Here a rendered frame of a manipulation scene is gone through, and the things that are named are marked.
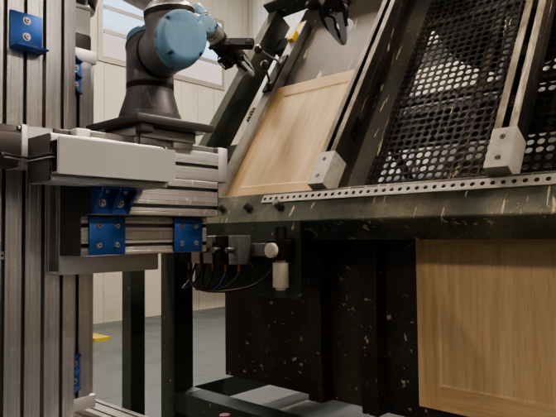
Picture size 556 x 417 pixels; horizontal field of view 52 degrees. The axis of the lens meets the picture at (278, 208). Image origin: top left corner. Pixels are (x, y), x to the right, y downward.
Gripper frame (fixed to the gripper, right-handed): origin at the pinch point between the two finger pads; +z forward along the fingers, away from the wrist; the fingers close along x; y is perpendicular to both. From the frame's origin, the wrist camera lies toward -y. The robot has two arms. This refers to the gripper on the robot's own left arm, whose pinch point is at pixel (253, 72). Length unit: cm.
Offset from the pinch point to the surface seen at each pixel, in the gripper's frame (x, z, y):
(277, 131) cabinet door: 29.5, 10.5, -7.5
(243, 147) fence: 33.2, 8.1, 6.4
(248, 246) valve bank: 86, 6, -5
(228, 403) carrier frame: 116, 45, 29
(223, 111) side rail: 3.6, 7.3, 21.2
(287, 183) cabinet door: 60, 10, -15
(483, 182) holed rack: 92, 6, -79
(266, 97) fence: 8.2, 8.2, -1.6
